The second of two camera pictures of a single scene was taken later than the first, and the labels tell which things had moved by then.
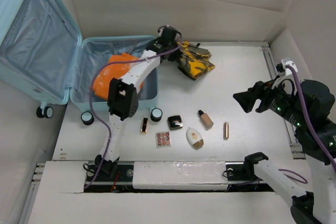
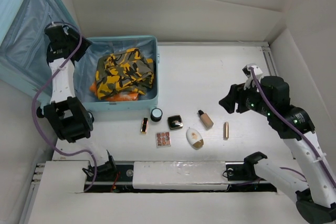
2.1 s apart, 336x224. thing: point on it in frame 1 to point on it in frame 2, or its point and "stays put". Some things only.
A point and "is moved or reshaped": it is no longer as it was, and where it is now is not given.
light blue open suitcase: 42,56 stays put
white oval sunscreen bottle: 194,138 stays put
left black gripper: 174,56 to 86,44
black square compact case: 175,121 stays put
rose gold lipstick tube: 226,130 stays put
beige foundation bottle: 206,119 stays put
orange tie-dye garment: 118,65 is moved or reshaped
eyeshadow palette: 163,139 stays put
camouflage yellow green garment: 194,61 to 128,70
